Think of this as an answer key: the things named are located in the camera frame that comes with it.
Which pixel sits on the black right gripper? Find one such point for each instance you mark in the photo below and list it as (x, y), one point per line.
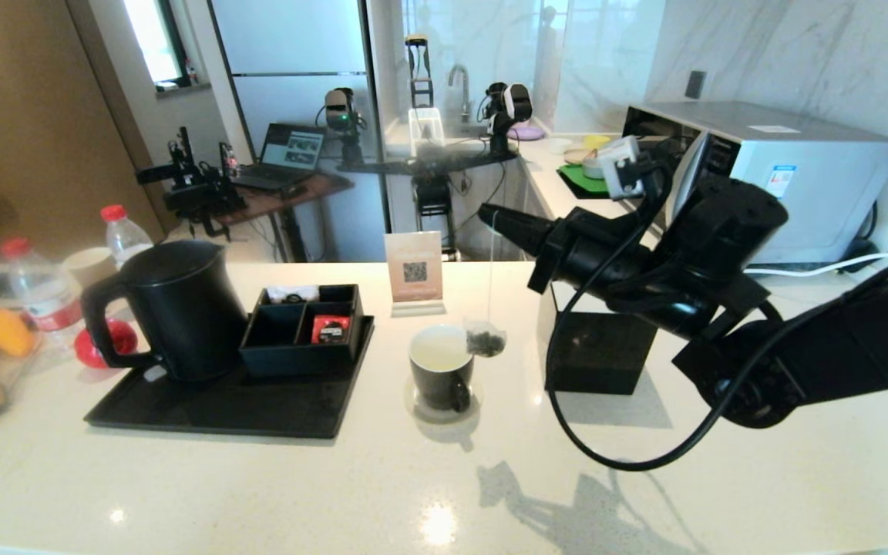
(598, 250)

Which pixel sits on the tea bag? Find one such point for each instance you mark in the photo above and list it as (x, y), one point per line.
(486, 341)

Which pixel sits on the black electric kettle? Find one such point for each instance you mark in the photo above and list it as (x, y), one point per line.
(182, 316)

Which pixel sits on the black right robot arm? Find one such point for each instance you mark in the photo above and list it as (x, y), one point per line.
(837, 347)

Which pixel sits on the green mat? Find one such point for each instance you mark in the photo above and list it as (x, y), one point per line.
(579, 179)

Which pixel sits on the tan small dish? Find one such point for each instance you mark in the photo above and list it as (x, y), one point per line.
(573, 156)

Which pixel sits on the black background robot stand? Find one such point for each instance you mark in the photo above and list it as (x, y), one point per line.
(432, 193)

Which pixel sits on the small white bowl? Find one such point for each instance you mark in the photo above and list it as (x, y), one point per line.
(559, 145)

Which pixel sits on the white bowl with spoon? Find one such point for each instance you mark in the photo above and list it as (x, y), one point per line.
(590, 166)

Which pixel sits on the purple plate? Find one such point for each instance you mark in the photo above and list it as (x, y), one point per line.
(527, 132)

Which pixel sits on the QR code acrylic sign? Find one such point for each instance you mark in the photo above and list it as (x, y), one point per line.
(413, 266)

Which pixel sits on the yellow bowl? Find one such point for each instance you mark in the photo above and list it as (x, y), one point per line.
(595, 141)

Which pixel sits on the white plastic rack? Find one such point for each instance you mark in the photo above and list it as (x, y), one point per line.
(425, 131)

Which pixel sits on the black tissue box white top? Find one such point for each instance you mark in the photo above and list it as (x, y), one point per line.
(598, 354)

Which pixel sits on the chrome sink faucet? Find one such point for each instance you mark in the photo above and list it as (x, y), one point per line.
(459, 73)

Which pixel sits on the black mug white inside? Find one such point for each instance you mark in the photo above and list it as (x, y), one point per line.
(436, 385)

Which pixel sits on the brown wooden desk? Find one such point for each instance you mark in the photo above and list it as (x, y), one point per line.
(313, 189)

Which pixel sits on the black sensor head green light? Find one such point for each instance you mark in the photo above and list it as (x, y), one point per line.
(340, 108)

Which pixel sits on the red coffee sachet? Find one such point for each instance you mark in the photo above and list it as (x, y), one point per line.
(328, 327)

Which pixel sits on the black laptop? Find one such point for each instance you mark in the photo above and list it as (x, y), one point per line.
(294, 148)

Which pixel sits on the black compartment organizer box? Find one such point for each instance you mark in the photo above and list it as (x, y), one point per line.
(297, 358)

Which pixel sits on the silver refrigerator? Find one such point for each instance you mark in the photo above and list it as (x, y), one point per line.
(290, 38)

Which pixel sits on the silver microwave oven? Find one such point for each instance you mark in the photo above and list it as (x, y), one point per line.
(814, 154)

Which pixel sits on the black serving tray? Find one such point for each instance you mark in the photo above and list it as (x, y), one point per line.
(259, 408)

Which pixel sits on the black desk mounted device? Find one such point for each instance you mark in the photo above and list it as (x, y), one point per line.
(197, 193)

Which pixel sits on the clear water bottle red cap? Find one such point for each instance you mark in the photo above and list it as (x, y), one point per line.
(124, 240)
(39, 293)

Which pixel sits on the red toy apple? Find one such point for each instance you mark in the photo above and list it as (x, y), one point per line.
(112, 339)

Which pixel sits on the brown paper cup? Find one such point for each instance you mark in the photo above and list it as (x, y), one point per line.
(89, 266)

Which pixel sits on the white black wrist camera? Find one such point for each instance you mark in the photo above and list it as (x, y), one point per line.
(620, 166)

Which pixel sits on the dark wall socket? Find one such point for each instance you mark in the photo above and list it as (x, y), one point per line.
(694, 83)

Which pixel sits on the window with dark frame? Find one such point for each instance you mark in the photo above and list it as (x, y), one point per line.
(155, 38)

